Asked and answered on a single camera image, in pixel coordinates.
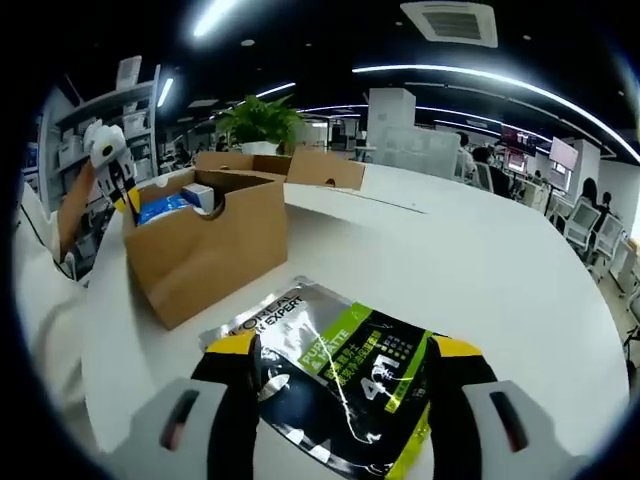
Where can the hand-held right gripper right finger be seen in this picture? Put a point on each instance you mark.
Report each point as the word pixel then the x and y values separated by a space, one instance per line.
pixel 465 410

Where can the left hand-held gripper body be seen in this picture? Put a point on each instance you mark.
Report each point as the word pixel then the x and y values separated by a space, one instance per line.
pixel 107 147

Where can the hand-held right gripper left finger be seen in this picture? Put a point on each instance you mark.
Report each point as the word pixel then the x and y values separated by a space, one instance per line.
pixel 225 410

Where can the blue tissue pack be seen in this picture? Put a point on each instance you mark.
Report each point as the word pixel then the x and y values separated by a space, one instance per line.
pixel 165 212

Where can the white blue small carton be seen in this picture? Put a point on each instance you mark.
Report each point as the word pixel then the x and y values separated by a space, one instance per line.
pixel 200 196

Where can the silver green soft item pouch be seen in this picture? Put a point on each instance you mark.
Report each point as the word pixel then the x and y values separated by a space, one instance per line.
pixel 325 380

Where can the brown cardboard shoe box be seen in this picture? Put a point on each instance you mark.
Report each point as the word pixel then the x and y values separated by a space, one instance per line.
pixel 200 270

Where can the white storage box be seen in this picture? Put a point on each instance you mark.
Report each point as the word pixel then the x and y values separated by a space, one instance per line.
pixel 129 72

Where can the grey storage shelf rack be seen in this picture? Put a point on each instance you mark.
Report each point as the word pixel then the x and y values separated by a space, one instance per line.
pixel 130 95

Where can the potted green plant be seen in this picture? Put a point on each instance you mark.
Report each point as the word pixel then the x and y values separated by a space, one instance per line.
pixel 260 122

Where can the wide ceiling light strip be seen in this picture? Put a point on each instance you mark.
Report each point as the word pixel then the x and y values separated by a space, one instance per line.
pixel 210 20

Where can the white office chair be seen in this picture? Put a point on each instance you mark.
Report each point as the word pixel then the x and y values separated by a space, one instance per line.
pixel 584 227
pixel 609 240

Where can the frosted desk partition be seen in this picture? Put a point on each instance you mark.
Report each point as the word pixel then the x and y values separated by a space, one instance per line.
pixel 420 152

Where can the small pink monitor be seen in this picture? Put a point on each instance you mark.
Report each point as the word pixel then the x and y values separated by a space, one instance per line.
pixel 564 152

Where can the thin ceiling light strip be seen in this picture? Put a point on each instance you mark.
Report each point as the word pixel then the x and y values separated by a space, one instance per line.
pixel 475 75

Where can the ceiling air conditioner vent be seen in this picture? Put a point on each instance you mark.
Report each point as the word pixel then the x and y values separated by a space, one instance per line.
pixel 452 22

